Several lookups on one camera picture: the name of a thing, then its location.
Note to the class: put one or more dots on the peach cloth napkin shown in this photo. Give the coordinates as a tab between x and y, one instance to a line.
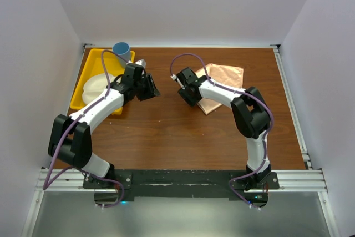
228	75

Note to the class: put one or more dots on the blue plastic cup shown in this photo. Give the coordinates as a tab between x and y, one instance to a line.
122	49

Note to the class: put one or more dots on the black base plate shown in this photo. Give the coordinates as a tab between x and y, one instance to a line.
196	184

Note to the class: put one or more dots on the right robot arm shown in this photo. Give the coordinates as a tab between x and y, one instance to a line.
252	117

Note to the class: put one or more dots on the yellow plastic tray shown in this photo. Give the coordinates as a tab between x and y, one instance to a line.
93	66

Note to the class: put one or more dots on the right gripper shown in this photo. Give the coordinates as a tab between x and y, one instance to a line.
183	92

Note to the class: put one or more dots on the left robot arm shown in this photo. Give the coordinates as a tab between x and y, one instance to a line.
71	136

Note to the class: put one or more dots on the white divided plate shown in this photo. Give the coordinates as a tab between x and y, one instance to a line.
93	88

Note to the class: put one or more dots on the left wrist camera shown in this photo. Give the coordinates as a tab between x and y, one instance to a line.
141	62

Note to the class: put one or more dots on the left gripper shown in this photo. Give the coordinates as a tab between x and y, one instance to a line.
151	90

